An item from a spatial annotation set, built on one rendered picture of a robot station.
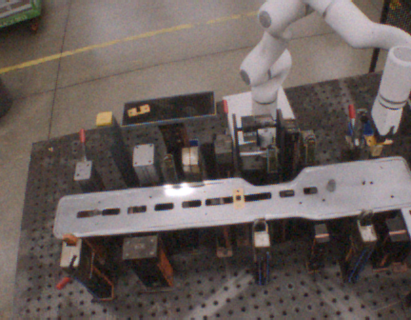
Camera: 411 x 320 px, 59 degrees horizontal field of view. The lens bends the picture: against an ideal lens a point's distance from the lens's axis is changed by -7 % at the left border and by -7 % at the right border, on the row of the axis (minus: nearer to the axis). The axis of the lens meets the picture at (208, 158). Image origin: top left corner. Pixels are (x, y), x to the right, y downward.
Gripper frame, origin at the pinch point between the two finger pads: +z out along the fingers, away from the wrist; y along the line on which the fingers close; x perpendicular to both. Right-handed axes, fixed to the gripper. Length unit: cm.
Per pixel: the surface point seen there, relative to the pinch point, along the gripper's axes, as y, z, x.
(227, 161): -16, 25, -49
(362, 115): -14.7, 6.6, -0.2
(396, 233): 20.6, 29.6, 6.7
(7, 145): -138, 127, -237
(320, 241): 19.9, 28.4, -20.7
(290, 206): 5.4, 27.4, -28.5
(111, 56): -238, 127, -152
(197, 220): 7, 27, -62
